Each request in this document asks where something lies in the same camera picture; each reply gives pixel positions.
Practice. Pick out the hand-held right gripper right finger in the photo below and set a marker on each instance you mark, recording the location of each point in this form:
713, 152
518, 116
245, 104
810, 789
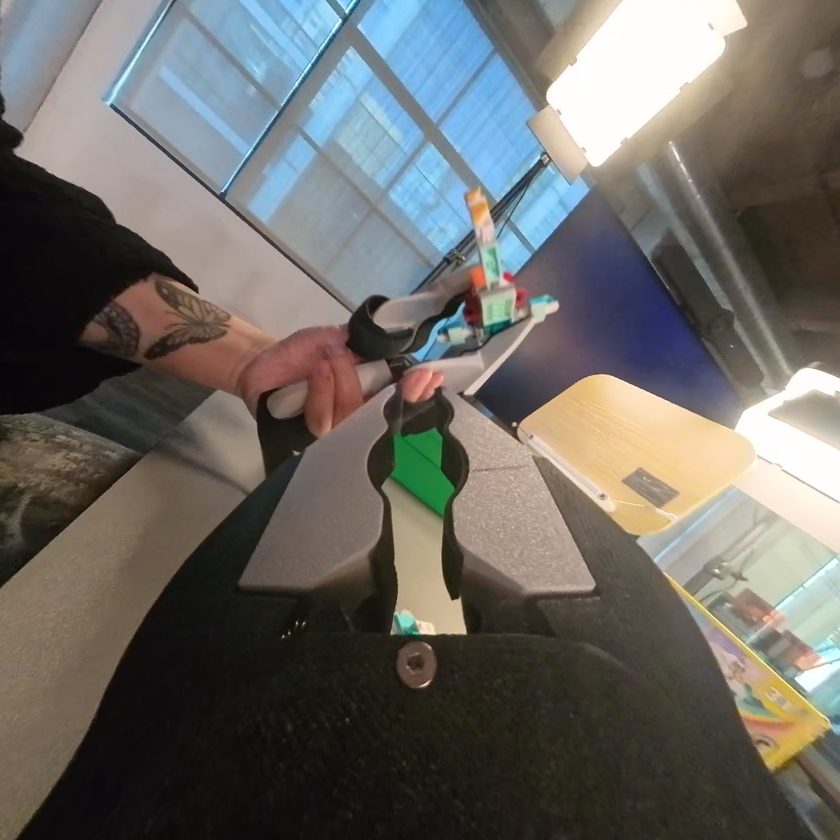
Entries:
525, 525

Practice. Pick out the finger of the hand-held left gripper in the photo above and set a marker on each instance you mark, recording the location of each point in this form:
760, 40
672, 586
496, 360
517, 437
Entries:
459, 367
426, 298

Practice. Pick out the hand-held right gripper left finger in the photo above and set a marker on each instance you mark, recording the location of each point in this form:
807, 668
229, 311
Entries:
321, 525

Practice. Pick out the colourful lego fish model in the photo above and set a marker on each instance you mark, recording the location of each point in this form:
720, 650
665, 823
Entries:
495, 308

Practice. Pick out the white orange lego fin piece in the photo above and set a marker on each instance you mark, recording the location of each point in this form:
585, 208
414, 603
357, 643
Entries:
482, 220

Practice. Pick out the round white teal lego base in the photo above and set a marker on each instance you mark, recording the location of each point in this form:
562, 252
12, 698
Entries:
410, 623

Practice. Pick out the person's left forearm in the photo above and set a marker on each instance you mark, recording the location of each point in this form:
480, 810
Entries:
164, 328

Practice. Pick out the yellow lego set box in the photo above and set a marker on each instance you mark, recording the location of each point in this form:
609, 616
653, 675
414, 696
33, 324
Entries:
774, 715

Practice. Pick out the person's left hand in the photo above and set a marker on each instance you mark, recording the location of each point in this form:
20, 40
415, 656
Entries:
295, 361

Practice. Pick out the green plastic bin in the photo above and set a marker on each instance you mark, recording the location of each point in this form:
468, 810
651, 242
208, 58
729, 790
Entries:
420, 472

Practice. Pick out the light wooden board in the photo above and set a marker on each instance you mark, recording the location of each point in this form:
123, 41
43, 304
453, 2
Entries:
623, 433

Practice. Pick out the dark blue partition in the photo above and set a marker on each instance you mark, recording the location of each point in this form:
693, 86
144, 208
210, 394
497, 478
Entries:
623, 295

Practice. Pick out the large grid window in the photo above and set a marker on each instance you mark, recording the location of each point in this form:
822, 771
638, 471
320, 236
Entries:
295, 131

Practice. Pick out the black mounted device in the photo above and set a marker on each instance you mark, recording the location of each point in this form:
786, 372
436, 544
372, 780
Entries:
709, 315

